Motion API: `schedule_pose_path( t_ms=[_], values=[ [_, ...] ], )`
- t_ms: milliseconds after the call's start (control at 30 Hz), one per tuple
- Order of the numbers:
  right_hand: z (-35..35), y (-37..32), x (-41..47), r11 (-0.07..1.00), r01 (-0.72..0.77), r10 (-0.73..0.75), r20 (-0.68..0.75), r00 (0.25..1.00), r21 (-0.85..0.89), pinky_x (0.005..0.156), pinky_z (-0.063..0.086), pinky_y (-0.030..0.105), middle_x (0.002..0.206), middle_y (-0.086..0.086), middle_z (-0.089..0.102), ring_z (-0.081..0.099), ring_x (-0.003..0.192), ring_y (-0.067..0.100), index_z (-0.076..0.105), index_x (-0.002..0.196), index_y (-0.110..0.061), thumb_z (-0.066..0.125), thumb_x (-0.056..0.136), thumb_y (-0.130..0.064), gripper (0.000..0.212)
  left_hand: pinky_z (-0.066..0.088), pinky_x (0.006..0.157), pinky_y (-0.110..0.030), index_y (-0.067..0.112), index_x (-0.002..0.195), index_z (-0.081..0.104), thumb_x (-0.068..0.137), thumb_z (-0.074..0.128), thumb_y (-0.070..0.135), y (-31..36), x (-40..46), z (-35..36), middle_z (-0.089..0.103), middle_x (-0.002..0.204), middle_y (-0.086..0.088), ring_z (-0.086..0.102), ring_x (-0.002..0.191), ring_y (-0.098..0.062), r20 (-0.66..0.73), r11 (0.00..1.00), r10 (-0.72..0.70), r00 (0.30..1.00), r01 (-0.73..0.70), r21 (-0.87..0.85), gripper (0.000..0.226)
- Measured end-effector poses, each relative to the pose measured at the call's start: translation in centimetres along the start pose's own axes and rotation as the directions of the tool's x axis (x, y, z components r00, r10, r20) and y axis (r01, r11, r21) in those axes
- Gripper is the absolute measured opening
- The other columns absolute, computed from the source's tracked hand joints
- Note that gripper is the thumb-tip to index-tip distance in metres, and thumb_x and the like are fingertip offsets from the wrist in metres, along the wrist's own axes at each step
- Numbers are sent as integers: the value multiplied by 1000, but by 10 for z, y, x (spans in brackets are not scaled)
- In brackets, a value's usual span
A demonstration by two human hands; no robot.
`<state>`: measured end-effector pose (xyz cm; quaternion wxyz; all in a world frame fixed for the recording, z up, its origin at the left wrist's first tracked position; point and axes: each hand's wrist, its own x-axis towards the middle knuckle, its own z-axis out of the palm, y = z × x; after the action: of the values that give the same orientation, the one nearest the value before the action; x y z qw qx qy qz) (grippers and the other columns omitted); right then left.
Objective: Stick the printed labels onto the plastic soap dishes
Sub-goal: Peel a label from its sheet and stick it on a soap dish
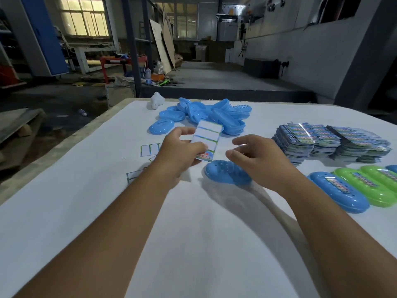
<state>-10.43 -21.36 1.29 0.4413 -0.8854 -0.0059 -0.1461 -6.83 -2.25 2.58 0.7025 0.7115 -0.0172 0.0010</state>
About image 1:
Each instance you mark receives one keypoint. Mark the person's left hand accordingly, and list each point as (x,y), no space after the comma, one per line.
(176,155)

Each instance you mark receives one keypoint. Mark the person's right hand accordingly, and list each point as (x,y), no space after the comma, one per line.
(270,167)

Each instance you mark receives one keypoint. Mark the fanned backing sheets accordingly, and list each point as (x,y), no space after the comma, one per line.
(152,158)

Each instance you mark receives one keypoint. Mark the green-edged sticker sheet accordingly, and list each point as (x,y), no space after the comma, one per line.
(207,133)
(147,150)

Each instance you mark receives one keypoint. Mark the stacks of colourful sticker sheets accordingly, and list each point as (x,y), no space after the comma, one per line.
(294,142)

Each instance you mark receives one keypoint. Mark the white backing sheet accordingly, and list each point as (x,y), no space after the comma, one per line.
(133,176)

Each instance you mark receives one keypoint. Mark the pile of blue soap dishes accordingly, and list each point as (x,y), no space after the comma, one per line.
(229,121)

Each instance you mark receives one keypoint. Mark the green soap dish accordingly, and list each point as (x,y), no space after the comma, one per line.
(372,172)

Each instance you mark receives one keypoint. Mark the person's right forearm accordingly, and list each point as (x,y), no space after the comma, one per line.
(341,245)

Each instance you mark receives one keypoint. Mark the person's left forearm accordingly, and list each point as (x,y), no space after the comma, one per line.
(102,248)

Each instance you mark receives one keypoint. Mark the orange box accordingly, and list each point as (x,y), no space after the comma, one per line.
(158,77)

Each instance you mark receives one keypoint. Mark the black box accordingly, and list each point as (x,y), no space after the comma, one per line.
(261,68)

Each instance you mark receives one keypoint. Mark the small white plastic figure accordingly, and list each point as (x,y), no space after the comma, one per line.
(156,100)

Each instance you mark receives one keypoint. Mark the green tool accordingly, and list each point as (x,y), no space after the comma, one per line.
(162,83)

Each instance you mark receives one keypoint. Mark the pale wooden crate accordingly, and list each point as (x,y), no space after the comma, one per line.
(120,96)

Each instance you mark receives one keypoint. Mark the clear water bottle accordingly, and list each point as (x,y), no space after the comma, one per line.
(148,76)

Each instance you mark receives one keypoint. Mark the white plastic bag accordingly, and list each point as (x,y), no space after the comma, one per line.
(159,68)

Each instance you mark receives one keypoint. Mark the wicker basket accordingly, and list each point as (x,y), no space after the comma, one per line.
(178,62)

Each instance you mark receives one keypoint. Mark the plastic bottle on floor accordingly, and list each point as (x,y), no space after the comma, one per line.
(82,112)

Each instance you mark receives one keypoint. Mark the pale leaning plywood board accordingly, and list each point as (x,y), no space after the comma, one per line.
(160,47)

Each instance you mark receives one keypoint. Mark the brown leaning board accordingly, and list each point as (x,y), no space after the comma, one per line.
(169,43)

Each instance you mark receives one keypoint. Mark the red metal table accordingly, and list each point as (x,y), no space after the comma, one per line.
(114,60)

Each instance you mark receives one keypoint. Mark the wide window with grid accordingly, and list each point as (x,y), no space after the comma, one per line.
(184,24)

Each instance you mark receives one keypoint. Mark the silver machine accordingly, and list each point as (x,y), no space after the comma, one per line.
(229,31)

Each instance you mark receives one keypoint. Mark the grey slanted pillar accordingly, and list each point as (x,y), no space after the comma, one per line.
(366,62)

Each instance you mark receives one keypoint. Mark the wooden pallet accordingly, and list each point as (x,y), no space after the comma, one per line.
(17,122)

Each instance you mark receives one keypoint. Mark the large bright window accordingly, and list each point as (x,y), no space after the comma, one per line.
(83,18)

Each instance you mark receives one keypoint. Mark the blue and white machine cabinet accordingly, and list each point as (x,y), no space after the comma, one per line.
(45,34)

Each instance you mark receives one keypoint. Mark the black wall plug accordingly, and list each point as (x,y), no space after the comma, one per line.
(284,65)

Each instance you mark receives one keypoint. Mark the thick dark steel post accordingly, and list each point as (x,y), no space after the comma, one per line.
(132,54)

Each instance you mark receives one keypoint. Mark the thin dark steel post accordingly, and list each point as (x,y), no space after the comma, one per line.
(148,34)

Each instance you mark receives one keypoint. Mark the white metal workbench frame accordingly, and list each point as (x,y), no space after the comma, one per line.
(82,58)

